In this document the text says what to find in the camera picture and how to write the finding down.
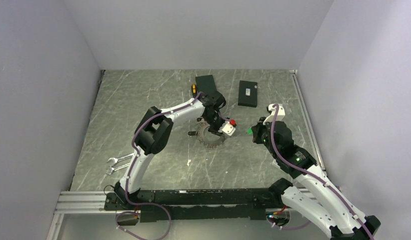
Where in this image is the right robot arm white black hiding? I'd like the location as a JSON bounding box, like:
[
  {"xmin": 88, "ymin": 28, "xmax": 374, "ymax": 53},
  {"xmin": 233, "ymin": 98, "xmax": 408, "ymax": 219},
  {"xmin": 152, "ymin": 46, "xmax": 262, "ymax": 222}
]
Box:
[{"xmin": 251, "ymin": 117, "xmax": 381, "ymax": 240}]

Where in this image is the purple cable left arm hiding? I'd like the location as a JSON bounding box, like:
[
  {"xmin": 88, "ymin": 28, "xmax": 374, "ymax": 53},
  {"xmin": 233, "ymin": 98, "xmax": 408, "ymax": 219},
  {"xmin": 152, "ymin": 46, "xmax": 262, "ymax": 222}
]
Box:
[{"xmin": 114, "ymin": 91, "xmax": 233, "ymax": 240}]

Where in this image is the silver wrench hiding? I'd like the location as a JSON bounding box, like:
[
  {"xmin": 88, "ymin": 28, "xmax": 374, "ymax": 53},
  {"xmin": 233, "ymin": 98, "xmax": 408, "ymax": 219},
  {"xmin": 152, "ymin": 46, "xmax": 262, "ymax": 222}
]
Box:
[
  {"xmin": 105, "ymin": 163, "xmax": 131, "ymax": 175},
  {"xmin": 106, "ymin": 152, "xmax": 134, "ymax": 167}
]

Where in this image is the black box with label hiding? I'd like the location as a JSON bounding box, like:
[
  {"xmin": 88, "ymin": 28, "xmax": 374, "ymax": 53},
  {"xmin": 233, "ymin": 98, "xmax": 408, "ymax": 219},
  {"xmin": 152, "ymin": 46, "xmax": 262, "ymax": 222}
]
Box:
[{"xmin": 237, "ymin": 80, "xmax": 258, "ymax": 108}]

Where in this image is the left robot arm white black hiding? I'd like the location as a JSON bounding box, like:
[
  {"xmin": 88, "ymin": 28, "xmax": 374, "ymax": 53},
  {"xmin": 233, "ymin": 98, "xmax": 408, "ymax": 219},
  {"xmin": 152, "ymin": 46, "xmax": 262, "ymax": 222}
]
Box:
[{"xmin": 114, "ymin": 91, "xmax": 236, "ymax": 210}]

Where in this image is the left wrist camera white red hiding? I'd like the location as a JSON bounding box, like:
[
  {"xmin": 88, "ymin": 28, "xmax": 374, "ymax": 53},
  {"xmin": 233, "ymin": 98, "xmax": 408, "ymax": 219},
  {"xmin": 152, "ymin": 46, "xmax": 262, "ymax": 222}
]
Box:
[{"xmin": 219, "ymin": 119, "xmax": 236, "ymax": 137}]

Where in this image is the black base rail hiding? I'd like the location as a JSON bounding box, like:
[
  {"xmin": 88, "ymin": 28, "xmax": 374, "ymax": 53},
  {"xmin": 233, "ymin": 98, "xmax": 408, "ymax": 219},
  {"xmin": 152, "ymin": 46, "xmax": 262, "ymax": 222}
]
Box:
[{"xmin": 104, "ymin": 188, "xmax": 291, "ymax": 226}]

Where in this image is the silver wrench lower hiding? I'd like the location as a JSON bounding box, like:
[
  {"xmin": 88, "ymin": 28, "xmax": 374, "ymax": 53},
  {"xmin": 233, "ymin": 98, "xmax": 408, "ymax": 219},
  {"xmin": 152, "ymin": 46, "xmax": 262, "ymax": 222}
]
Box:
[{"xmin": 105, "ymin": 163, "xmax": 131, "ymax": 175}]

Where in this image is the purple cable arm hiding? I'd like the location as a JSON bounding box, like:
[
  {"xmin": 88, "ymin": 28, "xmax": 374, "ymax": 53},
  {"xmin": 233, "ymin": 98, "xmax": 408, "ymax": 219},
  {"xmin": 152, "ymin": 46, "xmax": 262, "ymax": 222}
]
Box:
[
  {"xmin": 266, "ymin": 103, "xmax": 375, "ymax": 240},
  {"xmin": 114, "ymin": 91, "xmax": 233, "ymax": 240}
]

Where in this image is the silver wrench upper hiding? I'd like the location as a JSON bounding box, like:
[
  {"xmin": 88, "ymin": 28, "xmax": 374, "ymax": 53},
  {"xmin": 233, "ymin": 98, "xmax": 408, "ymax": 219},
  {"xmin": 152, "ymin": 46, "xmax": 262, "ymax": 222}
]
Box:
[{"xmin": 106, "ymin": 152, "xmax": 134, "ymax": 167}]

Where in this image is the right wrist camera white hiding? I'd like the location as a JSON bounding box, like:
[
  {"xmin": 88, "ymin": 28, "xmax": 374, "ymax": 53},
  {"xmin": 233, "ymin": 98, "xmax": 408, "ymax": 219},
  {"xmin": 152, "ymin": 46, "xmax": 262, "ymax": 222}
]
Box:
[{"xmin": 263, "ymin": 103, "xmax": 286, "ymax": 125}]

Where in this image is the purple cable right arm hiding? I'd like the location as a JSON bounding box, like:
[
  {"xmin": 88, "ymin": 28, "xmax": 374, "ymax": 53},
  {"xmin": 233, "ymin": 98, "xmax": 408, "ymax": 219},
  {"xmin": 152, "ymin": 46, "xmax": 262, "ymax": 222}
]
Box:
[{"xmin": 266, "ymin": 103, "xmax": 375, "ymax": 240}]

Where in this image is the black box left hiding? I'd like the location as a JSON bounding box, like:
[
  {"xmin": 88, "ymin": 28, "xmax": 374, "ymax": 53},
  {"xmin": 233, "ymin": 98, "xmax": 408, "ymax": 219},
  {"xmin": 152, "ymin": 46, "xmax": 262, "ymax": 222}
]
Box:
[{"xmin": 195, "ymin": 74, "xmax": 217, "ymax": 95}]

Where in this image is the yellow black screwdriver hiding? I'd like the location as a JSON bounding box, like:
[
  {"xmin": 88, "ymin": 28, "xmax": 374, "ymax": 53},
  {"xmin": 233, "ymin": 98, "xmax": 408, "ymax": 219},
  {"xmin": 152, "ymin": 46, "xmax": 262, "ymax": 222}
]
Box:
[{"xmin": 191, "ymin": 84, "xmax": 198, "ymax": 98}]

